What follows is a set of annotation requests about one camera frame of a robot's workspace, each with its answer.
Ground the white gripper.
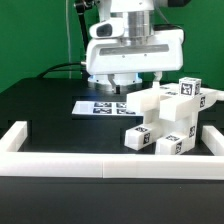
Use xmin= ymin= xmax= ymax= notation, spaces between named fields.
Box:
xmin=86 ymin=18 xmax=184 ymax=94

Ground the white chair back piece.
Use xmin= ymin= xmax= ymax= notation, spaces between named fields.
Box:
xmin=126 ymin=83 xmax=224 ymax=122

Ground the white chair seat piece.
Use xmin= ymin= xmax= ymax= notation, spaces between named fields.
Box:
xmin=143 ymin=109 xmax=198 ymax=143

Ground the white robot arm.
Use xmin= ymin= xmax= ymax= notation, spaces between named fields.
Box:
xmin=74 ymin=0 xmax=191 ymax=93

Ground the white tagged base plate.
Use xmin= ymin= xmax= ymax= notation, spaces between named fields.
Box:
xmin=72 ymin=101 xmax=141 ymax=116

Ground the black cable on table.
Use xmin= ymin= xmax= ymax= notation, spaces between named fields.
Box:
xmin=36 ymin=62 xmax=88 ymax=79

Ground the black hose behind robot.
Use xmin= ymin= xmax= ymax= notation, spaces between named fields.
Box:
xmin=73 ymin=0 xmax=101 ymax=48

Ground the white U-shaped fence frame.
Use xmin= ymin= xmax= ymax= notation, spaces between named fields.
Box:
xmin=0 ymin=121 xmax=224 ymax=180

